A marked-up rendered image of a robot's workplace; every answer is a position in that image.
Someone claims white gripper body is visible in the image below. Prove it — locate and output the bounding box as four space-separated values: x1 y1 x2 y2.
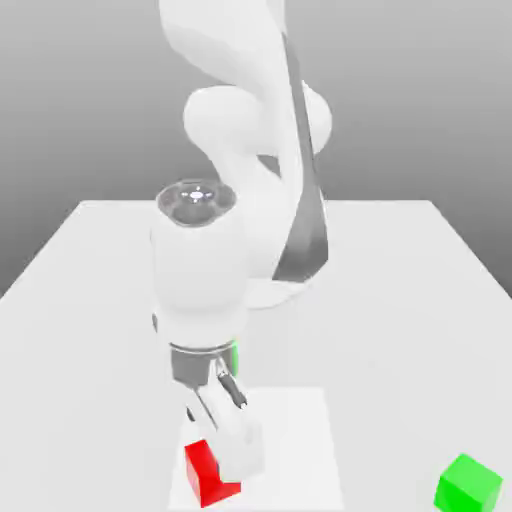
185 380 266 484

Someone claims small red cube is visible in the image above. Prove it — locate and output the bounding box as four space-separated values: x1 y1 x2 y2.
184 438 243 510

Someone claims small green cube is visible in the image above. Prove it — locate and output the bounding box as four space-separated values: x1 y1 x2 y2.
433 452 505 512

